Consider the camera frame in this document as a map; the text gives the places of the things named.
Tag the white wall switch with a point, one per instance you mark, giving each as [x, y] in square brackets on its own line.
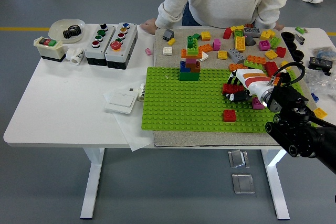
[121, 100]

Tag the plastic bag blue parts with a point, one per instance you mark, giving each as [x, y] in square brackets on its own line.
[324, 51]

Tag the long orange brick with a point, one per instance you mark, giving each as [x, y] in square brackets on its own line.
[237, 67]
[256, 58]
[206, 48]

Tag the small yellow brick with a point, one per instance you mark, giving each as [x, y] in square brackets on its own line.
[171, 41]

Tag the white plastic bowl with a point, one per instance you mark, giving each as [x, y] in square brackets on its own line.
[56, 31]

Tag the white pipe tee fitting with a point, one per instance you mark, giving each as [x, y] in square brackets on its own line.
[75, 55]

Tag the white flat brick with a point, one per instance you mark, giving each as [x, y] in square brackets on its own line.
[167, 50]
[204, 55]

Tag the four-button emergency stop box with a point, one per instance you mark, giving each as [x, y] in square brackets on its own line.
[120, 47]

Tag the small blue brick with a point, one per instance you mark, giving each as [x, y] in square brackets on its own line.
[315, 97]

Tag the clear plastic bag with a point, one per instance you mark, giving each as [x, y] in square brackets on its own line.
[320, 82]

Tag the grey-brown mat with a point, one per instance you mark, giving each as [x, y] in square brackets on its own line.
[183, 140]

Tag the yellow square brick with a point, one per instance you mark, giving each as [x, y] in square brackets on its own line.
[205, 36]

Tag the yellow flat brick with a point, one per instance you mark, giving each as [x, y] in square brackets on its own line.
[222, 54]
[320, 113]
[271, 54]

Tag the black metal gear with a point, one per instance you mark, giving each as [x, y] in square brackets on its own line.
[75, 29]
[67, 34]

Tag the person's right forearm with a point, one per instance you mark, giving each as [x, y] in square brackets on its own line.
[168, 14]

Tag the magenta square brick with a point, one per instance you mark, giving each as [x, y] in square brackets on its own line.
[256, 104]
[217, 44]

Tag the white table leg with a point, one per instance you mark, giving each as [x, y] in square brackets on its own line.
[93, 182]
[275, 182]

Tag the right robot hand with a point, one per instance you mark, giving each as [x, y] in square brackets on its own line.
[256, 82]

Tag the small green part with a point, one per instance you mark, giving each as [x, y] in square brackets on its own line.
[299, 29]

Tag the green studded baseplate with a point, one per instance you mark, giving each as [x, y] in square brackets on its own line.
[183, 103]

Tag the person's left hand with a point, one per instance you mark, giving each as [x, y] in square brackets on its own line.
[279, 26]

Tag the long green brick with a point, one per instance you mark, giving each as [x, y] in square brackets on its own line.
[253, 64]

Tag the long red brick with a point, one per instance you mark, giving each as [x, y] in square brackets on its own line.
[270, 68]
[232, 88]

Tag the black electronic module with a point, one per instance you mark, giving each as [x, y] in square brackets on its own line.
[320, 63]

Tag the long grey brick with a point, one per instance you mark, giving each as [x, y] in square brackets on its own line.
[252, 32]

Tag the beige red-green switch box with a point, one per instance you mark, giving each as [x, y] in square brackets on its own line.
[48, 48]

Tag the white paper sheet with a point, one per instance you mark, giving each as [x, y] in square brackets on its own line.
[134, 134]

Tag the lime green brick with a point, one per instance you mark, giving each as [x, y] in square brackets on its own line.
[275, 41]

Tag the brown brick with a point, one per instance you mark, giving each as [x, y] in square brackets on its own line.
[249, 25]

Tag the person's left forearm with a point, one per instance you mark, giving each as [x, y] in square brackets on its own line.
[266, 16]

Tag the person's right hand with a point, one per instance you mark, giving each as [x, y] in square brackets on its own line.
[150, 26]

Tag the long yellow brick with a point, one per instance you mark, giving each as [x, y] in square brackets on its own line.
[240, 43]

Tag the light grey brick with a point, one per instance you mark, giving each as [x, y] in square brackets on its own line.
[236, 55]

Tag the black rubber tyre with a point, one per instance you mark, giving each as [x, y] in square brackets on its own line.
[292, 45]
[298, 54]
[288, 36]

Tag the silver floor plate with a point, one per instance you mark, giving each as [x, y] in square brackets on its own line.
[242, 183]
[238, 159]

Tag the small red square brick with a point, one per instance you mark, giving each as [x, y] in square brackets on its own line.
[229, 115]

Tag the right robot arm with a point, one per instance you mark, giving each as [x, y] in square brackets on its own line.
[288, 98]

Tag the small pink brick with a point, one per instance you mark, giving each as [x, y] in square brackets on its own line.
[148, 51]

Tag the multicoloured brick tower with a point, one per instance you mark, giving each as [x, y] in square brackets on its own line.
[189, 75]

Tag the three-button control box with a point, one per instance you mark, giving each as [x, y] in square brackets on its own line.
[99, 44]

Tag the dark grey sloped brick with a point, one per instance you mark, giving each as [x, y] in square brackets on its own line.
[250, 41]

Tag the small metal tool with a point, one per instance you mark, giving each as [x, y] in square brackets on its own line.
[299, 37]

